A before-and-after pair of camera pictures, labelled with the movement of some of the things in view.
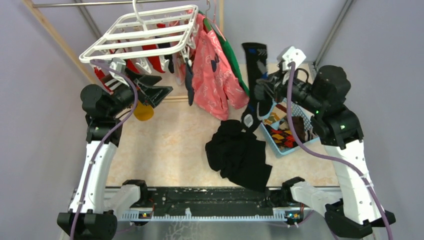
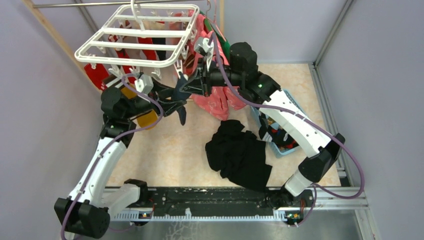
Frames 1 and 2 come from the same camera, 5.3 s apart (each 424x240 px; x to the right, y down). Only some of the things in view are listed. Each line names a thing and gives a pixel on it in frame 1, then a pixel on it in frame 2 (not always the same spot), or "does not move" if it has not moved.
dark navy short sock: (189, 77) -> (180, 96)
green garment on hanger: (229, 50) does not move
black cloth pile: (238, 156) does not move
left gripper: (153, 95) -> (163, 92)
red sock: (155, 61) -> (150, 55)
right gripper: (276, 81) -> (196, 86)
